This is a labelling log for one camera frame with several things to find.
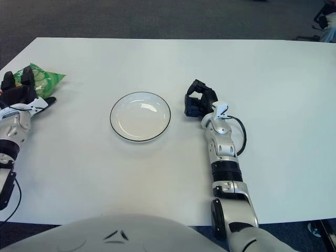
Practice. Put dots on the grey robot torso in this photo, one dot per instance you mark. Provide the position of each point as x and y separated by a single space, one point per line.
118 236

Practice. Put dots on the green potato chips bag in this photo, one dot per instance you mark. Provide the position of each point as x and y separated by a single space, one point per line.
47 78

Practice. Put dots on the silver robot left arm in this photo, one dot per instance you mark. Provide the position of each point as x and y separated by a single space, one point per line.
13 126

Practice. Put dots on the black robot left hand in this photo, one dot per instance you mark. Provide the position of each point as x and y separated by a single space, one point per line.
18 94

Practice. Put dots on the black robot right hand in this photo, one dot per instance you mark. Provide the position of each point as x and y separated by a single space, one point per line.
207 99

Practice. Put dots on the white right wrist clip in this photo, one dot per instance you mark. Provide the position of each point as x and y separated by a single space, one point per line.
220 107

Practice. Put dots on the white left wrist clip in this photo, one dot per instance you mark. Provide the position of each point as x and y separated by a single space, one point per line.
39 103

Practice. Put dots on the black office chair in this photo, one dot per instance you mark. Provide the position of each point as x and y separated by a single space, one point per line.
323 22

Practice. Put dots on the white plate with black rim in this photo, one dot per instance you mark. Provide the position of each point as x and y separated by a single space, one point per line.
139 118

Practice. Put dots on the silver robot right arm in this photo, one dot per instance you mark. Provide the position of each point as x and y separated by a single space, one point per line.
223 147

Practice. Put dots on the black chair base with caster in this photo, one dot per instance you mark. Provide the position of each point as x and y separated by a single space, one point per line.
315 229

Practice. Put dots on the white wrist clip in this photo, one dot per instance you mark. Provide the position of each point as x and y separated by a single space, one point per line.
39 103
220 107

